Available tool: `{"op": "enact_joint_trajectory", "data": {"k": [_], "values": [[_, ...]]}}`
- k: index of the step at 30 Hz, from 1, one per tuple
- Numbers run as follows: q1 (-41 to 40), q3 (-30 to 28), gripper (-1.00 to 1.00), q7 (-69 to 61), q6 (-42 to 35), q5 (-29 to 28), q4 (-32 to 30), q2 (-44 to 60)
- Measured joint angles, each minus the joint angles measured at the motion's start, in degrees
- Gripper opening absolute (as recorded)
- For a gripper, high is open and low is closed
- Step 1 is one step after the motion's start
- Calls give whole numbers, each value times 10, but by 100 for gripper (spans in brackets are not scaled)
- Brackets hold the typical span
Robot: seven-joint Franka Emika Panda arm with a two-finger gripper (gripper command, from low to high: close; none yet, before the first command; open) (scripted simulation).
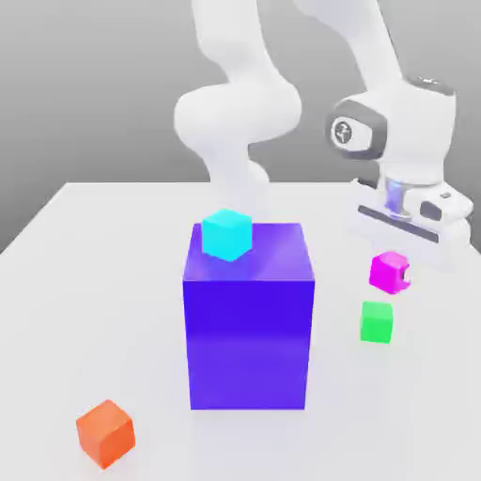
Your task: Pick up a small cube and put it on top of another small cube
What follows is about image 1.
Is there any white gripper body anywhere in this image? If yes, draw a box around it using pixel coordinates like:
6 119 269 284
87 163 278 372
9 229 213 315
344 201 473 273

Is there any small magenta cube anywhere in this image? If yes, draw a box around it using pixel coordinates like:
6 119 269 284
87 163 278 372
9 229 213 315
368 250 411 295

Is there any small cyan cube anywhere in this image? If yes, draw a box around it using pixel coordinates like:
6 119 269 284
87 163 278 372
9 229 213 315
201 208 254 263

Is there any small green cube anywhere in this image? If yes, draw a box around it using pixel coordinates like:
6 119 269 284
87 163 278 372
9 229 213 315
359 300 395 344

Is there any small orange cube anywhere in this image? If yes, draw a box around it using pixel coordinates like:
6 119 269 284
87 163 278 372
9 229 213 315
75 398 136 471

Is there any large blue box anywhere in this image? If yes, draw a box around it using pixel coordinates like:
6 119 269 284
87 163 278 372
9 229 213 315
181 222 316 411

